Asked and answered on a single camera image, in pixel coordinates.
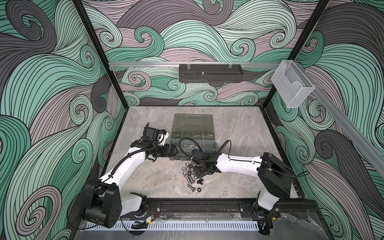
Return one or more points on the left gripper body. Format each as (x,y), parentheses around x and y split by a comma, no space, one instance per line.
(161,151)

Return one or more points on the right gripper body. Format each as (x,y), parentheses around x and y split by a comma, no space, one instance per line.
(199,171)

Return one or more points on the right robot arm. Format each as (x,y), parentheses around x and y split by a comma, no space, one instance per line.
(275,175)

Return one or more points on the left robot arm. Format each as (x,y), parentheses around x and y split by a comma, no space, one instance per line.
(103,203)

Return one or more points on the grey plastic organizer box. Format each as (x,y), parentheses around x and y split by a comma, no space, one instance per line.
(194,129)

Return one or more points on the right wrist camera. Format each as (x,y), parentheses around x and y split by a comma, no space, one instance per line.
(199,156)

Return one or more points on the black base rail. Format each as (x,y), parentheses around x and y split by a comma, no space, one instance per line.
(245,208)

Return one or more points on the white slotted cable duct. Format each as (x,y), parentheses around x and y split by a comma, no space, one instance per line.
(202,226)

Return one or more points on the black wall tray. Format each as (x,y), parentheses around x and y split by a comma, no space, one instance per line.
(212,74)

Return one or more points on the aluminium wall rail back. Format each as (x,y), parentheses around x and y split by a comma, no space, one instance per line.
(166,64)

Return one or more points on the aluminium wall rail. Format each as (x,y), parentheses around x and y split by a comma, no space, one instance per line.
(339,105)
(166,64)

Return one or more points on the clear plastic wall holder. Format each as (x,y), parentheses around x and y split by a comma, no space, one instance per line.
(292,83)

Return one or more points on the aluminium wall rail right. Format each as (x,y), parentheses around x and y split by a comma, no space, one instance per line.
(339,105)

